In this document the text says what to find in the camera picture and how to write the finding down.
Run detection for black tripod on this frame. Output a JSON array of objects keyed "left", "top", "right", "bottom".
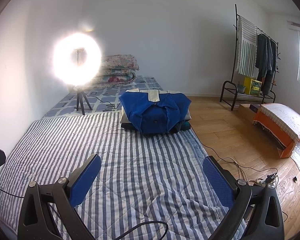
[{"left": 74, "top": 86, "right": 92, "bottom": 115}]

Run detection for floor cables and power strip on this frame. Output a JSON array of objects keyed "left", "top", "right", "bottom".
[{"left": 202, "top": 144, "right": 300, "bottom": 221}]

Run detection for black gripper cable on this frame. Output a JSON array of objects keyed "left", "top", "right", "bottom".
[{"left": 0, "top": 177, "right": 170, "bottom": 240}]

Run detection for yellow box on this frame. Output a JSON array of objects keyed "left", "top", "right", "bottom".
[{"left": 243, "top": 76, "right": 262, "bottom": 96}]

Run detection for striped hanging towel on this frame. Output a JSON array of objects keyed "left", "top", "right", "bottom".
[{"left": 235, "top": 16, "right": 258, "bottom": 77}]

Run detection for dark navy folded garment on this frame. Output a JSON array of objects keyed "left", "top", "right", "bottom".
[{"left": 121, "top": 121, "right": 191, "bottom": 134}]

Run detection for striped blue white quilt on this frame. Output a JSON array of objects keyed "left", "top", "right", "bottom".
[{"left": 0, "top": 112, "right": 228, "bottom": 239}]

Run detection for beige and blue jacket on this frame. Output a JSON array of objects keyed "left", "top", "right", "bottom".
[{"left": 119, "top": 88, "right": 191, "bottom": 135}]

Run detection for dark hanging clothes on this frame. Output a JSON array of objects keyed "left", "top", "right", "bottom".
[{"left": 255, "top": 34, "right": 278, "bottom": 95}]

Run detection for folded floral comforter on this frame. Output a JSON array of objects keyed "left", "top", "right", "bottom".
[{"left": 89, "top": 54, "right": 139, "bottom": 88}]

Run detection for ring light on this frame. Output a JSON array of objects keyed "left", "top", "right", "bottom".
[{"left": 52, "top": 33, "right": 102, "bottom": 87}]

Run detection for checkered blue bed sheet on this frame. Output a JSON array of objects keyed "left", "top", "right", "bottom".
[{"left": 43, "top": 76, "right": 162, "bottom": 119}]

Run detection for black clothes rack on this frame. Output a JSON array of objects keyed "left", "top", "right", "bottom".
[{"left": 219, "top": 11, "right": 280, "bottom": 110}]

